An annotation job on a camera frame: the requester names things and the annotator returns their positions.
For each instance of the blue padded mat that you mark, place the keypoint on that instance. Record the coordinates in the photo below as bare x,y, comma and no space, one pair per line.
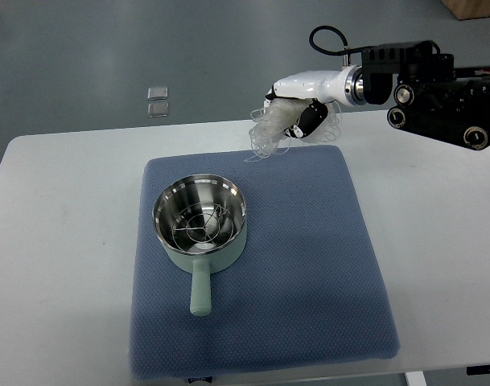
306,290

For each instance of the wooden box corner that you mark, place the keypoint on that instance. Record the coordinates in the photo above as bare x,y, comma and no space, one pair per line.
468,9

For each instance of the floor socket plate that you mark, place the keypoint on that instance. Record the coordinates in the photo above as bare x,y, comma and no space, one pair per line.
158,109
157,93

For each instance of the lower floor socket plate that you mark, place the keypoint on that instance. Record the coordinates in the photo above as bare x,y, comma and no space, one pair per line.
158,109

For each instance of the wire steaming rack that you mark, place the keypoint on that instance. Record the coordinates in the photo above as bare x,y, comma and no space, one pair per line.
202,224

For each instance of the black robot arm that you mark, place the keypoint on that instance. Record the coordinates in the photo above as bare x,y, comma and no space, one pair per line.
433,98

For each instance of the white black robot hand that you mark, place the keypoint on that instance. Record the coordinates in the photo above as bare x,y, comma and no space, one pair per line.
344,86

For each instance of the white vermicelli bundle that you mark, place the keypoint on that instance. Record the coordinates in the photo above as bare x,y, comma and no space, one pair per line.
282,121

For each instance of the mint green pot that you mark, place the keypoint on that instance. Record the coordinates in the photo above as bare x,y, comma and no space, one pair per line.
201,261

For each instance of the upper floor socket plate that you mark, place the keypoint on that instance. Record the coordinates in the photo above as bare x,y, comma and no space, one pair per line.
157,93

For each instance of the blue label under mat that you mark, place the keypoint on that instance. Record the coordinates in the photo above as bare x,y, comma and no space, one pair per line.
206,379

